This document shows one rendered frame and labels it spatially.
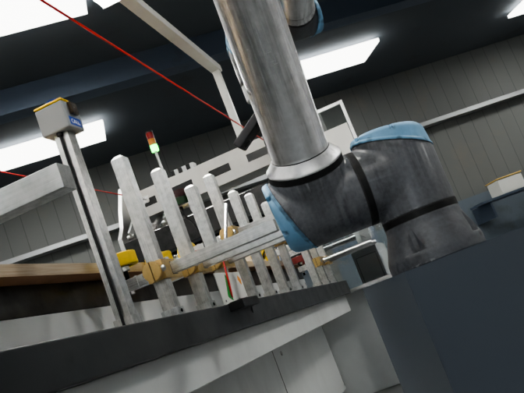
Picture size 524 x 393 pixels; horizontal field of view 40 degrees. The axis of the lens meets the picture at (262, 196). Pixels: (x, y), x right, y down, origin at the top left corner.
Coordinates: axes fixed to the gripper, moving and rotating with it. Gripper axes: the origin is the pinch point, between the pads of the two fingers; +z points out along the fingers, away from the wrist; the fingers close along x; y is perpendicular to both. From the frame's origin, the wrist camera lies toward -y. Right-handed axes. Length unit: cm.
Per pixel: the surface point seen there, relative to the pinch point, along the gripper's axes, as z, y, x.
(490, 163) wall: -74, 54, 918
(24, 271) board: 6, -48, -47
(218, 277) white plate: 15.1, -37.4, 26.5
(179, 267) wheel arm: 12.4, -32.2, -8.1
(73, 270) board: 6, -50, -27
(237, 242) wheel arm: 12.1, -16.0, -6.7
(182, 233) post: 1.2, -37.3, 12.3
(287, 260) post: 9, -49, 137
